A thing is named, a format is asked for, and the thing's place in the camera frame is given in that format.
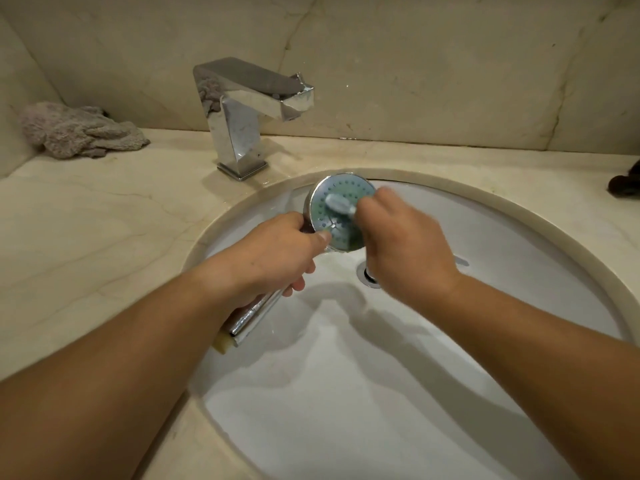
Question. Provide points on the white oval sink basin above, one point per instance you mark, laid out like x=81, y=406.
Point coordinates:
x=400, y=354

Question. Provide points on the person's left thumb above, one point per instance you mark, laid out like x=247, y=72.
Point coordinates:
x=315, y=240

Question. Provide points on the person's right fingers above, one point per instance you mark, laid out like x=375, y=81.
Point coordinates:
x=375, y=204

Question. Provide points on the chrome sink drain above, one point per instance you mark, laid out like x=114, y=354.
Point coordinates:
x=370, y=272

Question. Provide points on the chrome shower head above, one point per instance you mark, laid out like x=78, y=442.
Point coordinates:
x=336, y=214

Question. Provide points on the chrome square faucet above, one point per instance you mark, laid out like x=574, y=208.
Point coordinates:
x=245, y=114

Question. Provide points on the person's right hand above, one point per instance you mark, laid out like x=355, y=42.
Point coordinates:
x=406, y=244

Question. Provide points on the grey crumpled cloth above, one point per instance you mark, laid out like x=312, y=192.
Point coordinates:
x=80, y=129

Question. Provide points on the dark brown object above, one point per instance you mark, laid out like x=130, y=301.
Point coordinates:
x=625, y=182

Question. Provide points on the white toothbrush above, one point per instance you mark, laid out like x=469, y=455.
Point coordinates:
x=341, y=204

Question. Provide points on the person's left forearm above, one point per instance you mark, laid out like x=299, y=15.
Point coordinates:
x=110, y=374

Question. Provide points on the person's left hand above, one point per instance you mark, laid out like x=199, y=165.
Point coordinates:
x=270, y=254

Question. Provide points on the person's right forearm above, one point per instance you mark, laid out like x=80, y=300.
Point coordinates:
x=545, y=364

